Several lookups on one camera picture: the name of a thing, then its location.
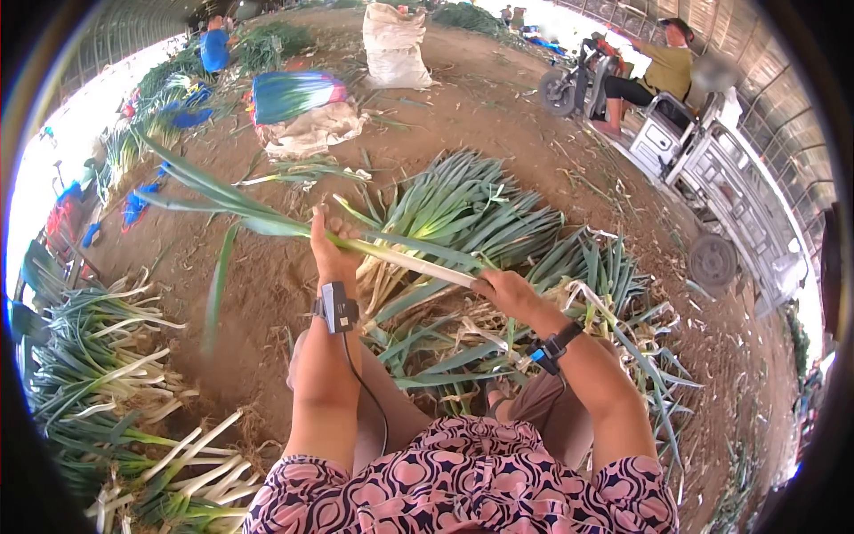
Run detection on person's left hand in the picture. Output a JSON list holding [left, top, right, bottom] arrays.
[[310, 204, 365, 285]]

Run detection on person's left fingers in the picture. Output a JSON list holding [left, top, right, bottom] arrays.
[[328, 215, 365, 255]]

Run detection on row of scallion bundles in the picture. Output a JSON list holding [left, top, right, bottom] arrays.
[[93, 40, 221, 201]]

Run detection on white woven sack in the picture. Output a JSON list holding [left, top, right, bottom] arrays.
[[362, 3, 439, 92]]

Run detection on grey cargo tricycle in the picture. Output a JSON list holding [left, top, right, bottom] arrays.
[[538, 32, 811, 319]]

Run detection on pile of untrimmed scallions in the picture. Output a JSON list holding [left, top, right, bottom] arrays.
[[332, 150, 704, 468]]

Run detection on bundle of wrapped scallions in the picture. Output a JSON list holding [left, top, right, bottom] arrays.
[[244, 71, 350, 128]]

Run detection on long green scallion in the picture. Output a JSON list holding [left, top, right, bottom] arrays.
[[132, 131, 479, 355]]

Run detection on black wrist band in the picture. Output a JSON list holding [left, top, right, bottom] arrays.
[[526, 320, 585, 376], [312, 281, 361, 335]]

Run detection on person's body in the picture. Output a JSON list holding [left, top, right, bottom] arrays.
[[243, 415, 680, 534]]

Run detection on person's right hand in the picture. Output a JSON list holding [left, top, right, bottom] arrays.
[[470, 269, 560, 332]]

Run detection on person's right fingers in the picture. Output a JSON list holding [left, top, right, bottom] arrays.
[[470, 269, 516, 305]]

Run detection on pile of trimmed scallions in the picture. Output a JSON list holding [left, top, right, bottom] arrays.
[[24, 270, 268, 534]]

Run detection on flat beige sack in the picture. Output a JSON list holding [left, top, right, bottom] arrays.
[[256, 101, 371, 161]]

